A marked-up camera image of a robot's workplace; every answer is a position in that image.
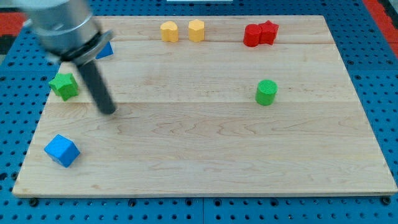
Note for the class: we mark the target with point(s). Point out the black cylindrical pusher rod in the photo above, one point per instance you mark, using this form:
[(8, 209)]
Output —
[(96, 86)]

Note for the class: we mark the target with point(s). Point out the blue triangle block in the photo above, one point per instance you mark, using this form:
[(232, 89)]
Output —
[(105, 52)]

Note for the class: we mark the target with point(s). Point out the light wooden board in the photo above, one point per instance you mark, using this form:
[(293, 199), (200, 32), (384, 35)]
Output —
[(187, 123)]

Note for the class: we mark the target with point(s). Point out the yellow hexagon block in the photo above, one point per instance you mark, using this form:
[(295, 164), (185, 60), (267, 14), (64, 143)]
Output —
[(196, 30)]

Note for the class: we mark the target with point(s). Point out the red cylinder block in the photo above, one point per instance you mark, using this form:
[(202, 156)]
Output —
[(252, 35)]

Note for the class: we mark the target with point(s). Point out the green star block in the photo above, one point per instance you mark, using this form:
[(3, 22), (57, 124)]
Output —
[(64, 85)]

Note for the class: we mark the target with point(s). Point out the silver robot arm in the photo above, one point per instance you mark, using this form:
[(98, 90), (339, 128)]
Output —
[(68, 30)]

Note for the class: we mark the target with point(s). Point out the yellow heart block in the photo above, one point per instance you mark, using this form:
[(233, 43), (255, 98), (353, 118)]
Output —
[(169, 31)]

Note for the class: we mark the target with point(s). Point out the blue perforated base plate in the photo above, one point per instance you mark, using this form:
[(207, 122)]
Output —
[(369, 58)]

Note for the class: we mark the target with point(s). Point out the blue cube block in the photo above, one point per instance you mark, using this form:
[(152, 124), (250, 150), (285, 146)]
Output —
[(62, 151)]

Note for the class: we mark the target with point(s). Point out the red star block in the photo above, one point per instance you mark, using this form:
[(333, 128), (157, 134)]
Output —
[(269, 32)]

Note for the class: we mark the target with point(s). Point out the green cylinder block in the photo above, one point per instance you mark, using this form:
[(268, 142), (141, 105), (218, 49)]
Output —
[(265, 93)]

